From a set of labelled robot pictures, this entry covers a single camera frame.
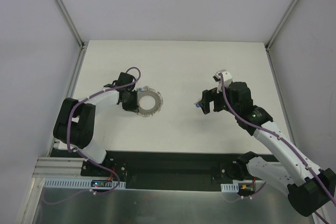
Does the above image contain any aluminium corner frame post right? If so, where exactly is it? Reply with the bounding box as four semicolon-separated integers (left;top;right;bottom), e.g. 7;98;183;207
265;0;301;52

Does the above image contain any white slotted cable duct right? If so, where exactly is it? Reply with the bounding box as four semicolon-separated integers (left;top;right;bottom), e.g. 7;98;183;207
220;183;239;193

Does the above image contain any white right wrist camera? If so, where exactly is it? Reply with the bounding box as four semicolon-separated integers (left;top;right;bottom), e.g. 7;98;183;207
213;69;233;93

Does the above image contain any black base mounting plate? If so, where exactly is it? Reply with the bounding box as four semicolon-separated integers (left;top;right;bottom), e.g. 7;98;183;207
80;149;279;190

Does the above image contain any silver disc with key rings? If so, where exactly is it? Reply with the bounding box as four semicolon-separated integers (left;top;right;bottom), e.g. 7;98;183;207
137;86;163;117

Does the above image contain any white slotted cable duct left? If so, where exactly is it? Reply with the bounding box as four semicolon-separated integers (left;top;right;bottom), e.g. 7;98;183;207
44;178;126;190

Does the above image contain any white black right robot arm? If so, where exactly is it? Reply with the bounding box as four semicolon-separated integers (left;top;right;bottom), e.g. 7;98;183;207
197;77;335;217

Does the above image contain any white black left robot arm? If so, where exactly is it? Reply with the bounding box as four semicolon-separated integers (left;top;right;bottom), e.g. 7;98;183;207
53;72;139;176

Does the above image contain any aluminium corner frame post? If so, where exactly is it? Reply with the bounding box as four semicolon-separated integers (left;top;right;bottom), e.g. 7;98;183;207
265;0;301;52
54;0;86;49

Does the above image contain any aluminium corner frame post left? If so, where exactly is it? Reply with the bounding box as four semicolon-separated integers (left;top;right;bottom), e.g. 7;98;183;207
54;0;86;49

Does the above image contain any white slotted cable duct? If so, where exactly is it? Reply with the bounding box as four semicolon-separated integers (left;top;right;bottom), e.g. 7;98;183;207
220;183;239;193
44;178;126;190

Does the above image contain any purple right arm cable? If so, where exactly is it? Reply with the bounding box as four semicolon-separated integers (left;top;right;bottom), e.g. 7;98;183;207
220;74;331;224

